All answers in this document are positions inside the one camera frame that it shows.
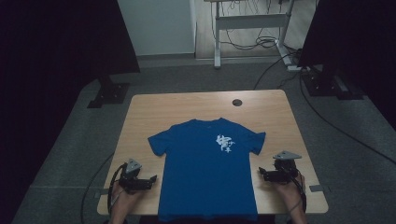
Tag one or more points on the person's left hand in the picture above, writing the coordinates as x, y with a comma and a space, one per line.
124, 202

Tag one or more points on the white power strip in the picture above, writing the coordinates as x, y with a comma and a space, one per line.
294, 68

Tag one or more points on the blue t-shirt with white print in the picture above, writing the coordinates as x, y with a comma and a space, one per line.
202, 174

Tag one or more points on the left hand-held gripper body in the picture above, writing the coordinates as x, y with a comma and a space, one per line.
130, 180

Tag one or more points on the white metal desk frame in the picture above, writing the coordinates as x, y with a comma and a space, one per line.
249, 21

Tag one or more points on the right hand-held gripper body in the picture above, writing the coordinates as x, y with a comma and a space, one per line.
286, 169

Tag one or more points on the person's right hand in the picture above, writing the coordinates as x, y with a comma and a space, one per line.
292, 196

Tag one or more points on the black stand base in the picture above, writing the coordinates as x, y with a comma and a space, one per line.
109, 93
327, 84

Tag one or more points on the grey tape strip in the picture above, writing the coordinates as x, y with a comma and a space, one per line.
317, 188
102, 193

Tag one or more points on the black curtain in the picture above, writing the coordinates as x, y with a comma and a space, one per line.
46, 62
358, 37

